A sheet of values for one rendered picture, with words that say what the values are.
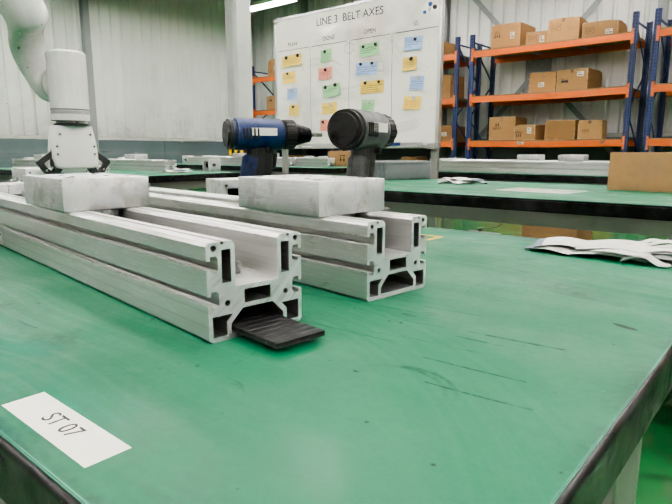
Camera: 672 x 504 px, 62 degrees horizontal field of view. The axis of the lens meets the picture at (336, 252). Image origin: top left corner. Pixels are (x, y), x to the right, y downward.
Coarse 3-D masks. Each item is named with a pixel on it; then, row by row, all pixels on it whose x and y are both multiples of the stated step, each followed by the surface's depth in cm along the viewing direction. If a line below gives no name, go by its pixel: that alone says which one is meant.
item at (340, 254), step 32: (160, 192) 106; (192, 192) 99; (256, 224) 74; (288, 224) 68; (320, 224) 63; (352, 224) 60; (384, 224) 60; (416, 224) 64; (320, 256) 66; (352, 256) 60; (384, 256) 60; (416, 256) 64; (320, 288) 65; (352, 288) 61; (384, 288) 63; (416, 288) 65
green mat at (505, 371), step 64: (0, 256) 85; (448, 256) 85; (512, 256) 85; (576, 256) 85; (0, 320) 53; (64, 320) 53; (128, 320) 53; (320, 320) 53; (384, 320) 53; (448, 320) 53; (512, 320) 53; (576, 320) 53; (640, 320) 53; (0, 384) 39; (64, 384) 39; (128, 384) 39; (192, 384) 39; (256, 384) 39; (320, 384) 39; (384, 384) 39; (448, 384) 39; (512, 384) 39; (576, 384) 39; (640, 384) 39; (192, 448) 30; (256, 448) 30; (320, 448) 30; (384, 448) 30; (448, 448) 30; (512, 448) 30; (576, 448) 30
